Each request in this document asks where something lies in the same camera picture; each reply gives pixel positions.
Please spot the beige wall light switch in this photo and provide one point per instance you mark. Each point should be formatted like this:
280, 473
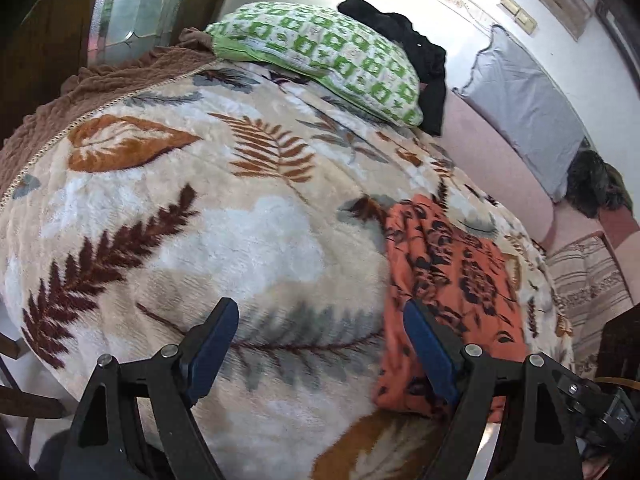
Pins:
520, 15

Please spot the dark furry cloth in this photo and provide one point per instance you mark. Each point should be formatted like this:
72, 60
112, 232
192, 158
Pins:
595, 180

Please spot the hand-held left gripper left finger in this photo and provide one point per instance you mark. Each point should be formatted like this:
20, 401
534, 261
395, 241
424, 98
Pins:
210, 355

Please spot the green white patterned pillow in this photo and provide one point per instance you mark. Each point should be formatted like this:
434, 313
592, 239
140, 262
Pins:
320, 45

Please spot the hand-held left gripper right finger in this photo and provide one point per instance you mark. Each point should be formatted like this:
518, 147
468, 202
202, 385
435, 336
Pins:
430, 355

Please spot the striped beige cushion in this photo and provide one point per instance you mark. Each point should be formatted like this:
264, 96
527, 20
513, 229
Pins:
585, 285

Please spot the brown textured blanket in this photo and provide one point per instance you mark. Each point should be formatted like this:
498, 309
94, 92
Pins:
95, 85

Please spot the grey pillow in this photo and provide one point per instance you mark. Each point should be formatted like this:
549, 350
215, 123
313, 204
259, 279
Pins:
525, 105

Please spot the cream leaf print blanket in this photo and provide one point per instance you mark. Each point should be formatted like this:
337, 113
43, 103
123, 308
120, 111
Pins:
225, 240

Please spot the black cloth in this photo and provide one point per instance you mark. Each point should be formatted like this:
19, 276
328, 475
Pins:
415, 50

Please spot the pink sofa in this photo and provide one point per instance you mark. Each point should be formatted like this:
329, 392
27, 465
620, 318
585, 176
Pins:
490, 170

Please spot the wooden wardrobe with mirror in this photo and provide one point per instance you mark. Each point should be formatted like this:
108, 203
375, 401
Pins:
130, 5

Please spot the wooden chair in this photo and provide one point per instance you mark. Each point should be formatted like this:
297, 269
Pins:
25, 390

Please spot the orange black floral garment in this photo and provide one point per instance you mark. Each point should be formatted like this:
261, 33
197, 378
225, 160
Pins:
450, 270

